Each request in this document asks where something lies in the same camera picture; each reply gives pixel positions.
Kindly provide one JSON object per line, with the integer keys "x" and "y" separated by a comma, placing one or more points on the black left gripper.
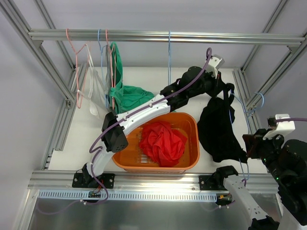
{"x": 221, "y": 84}

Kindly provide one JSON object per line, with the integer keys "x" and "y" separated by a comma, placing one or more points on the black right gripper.
{"x": 251, "y": 145}

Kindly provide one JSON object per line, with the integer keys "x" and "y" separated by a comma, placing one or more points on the black tank top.
{"x": 215, "y": 130}

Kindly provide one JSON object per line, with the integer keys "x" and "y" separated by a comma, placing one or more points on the light blue hanger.
{"x": 241, "y": 126}
{"x": 169, "y": 59}
{"x": 101, "y": 48}

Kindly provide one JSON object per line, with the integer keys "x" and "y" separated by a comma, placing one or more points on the red tank top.
{"x": 162, "y": 144}

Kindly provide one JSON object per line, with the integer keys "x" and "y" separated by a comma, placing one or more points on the white tank top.
{"x": 96, "y": 91}

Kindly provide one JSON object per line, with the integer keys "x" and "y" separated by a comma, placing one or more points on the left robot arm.
{"x": 194, "y": 81}

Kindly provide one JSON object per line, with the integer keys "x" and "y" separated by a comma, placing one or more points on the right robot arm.
{"x": 286, "y": 162}

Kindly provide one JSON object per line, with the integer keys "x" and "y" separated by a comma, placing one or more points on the green tank top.
{"x": 124, "y": 97}

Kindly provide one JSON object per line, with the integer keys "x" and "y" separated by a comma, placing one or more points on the grey tank top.
{"x": 107, "y": 75}

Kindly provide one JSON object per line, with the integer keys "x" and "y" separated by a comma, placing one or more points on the orange plastic basket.
{"x": 132, "y": 158}

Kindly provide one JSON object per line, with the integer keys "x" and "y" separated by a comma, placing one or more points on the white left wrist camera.
{"x": 214, "y": 64}

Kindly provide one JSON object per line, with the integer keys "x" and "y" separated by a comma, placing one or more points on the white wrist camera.
{"x": 214, "y": 64}
{"x": 279, "y": 126}

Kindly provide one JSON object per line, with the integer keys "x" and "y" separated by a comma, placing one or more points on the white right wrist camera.
{"x": 279, "y": 126}

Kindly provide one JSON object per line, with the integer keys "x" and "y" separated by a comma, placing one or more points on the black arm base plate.
{"x": 208, "y": 182}

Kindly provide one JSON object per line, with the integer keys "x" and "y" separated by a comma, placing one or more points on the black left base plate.
{"x": 79, "y": 181}

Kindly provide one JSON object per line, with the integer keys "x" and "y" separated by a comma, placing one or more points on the white slotted cable duct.
{"x": 127, "y": 195}

